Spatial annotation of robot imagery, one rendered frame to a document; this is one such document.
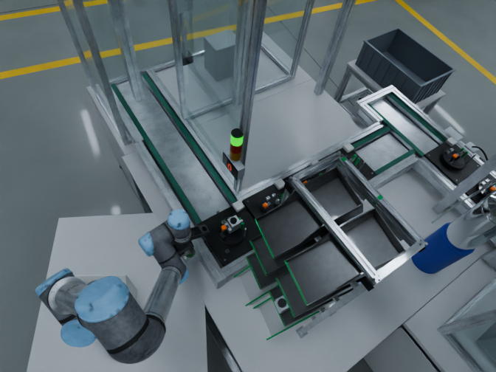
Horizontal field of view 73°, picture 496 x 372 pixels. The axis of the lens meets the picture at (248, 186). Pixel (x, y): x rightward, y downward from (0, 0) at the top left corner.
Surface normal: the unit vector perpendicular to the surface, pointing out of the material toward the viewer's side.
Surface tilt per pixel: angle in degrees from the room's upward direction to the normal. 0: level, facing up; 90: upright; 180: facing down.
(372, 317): 0
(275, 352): 0
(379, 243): 25
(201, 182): 0
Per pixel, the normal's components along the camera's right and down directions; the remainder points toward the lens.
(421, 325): 0.09, -0.53
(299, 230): -0.31, -0.36
